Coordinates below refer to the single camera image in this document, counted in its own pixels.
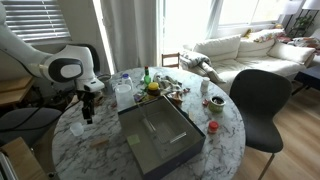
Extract black coffee table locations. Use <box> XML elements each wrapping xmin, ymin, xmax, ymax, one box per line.
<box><xmin>293</xmin><ymin>64</ymin><xmax>320</xmax><ymax>96</ymax></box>

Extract green sticky note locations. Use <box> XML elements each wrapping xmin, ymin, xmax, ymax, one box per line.
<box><xmin>126</xmin><ymin>133</ymin><xmax>142</xmax><ymax>147</ymax></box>

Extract white sofa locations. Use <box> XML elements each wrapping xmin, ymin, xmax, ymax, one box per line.
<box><xmin>182</xmin><ymin>28</ymin><xmax>316</xmax><ymax>96</ymax></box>

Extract dark jar yellow lid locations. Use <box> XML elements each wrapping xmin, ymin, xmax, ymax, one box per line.
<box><xmin>146</xmin><ymin>81</ymin><xmax>161</xmax><ymax>98</ymax></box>

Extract green bottle red cap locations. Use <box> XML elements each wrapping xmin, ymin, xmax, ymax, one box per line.
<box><xmin>143</xmin><ymin>65</ymin><xmax>152</xmax><ymax>85</ymax></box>

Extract white curtain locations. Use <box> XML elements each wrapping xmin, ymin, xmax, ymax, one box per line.
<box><xmin>99</xmin><ymin>0</ymin><xmax>159</xmax><ymax>73</ymax></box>

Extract wooden shelf unit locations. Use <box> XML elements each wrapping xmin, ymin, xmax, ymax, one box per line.
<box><xmin>0</xmin><ymin>75</ymin><xmax>36</xmax><ymax>107</ymax></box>

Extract grey padded chair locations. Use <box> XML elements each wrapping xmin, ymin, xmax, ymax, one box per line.
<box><xmin>0</xmin><ymin>107</ymin><xmax>63</xmax><ymax>148</ymax></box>

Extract wooden chair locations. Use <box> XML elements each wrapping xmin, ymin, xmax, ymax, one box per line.
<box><xmin>161</xmin><ymin>52</ymin><xmax>181</xmax><ymax>69</ymax></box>

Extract crumpled cloth pile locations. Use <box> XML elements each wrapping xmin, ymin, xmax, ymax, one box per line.
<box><xmin>154</xmin><ymin>73</ymin><xmax>191</xmax><ymax>101</ymax></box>

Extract steel mug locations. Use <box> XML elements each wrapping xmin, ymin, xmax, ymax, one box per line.
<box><xmin>98</xmin><ymin>73</ymin><xmax>114</xmax><ymax>95</ymax></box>

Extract folded grey blanket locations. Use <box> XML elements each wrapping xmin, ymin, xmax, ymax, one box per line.
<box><xmin>179</xmin><ymin>49</ymin><xmax>228</xmax><ymax>84</ymax></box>

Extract black shell chair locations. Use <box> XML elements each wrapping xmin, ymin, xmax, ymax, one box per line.
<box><xmin>229</xmin><ymin>68</ymin><xmax>293</xmax><ymax>180</ymax></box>

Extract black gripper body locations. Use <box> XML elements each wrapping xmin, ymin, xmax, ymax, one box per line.
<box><xmin>77</xmin><ymin>90</ymin><xmax>96</xmax><ymax>109</ymax></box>

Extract small white bottle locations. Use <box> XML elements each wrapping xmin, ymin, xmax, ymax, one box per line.
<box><xmin>200</xmin><ymin>76</ymin><xmax>211</xmax><ymax>94</ymax></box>

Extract white window blinds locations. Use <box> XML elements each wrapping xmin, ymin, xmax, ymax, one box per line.
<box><xmin>3</xmin><ymin>0</ymin><xmax>72</xmax><ymax>43</ymax></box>

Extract dark blue cardboard box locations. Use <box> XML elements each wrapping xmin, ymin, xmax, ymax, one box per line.
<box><xmin>117</xmin><ymin>95</ymin><xmax>207</xmax><ymax>180</ymax></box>

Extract small jar red lid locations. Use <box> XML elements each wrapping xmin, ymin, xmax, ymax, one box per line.
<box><xmin>207</xmin><ymin>120</ymin><xmax>220</xmax><ymax>135</ymax></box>

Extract translucent plastic container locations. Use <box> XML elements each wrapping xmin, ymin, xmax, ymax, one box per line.
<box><xmin>113</xmin><ymin>84</ymin><xmax>135</xmax><ymax>113</ymax></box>

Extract light wooden board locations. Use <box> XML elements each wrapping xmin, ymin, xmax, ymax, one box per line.
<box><xmin>0</xmin><ymin>136</ymin><xmax>49</xmax><ymax>180</ymax></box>

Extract white bottle blue cap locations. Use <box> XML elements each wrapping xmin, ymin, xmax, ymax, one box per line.
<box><xmin>120</xmin><ymin>73</ymin><xmax>134</xmax><ymax>94</ymax></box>

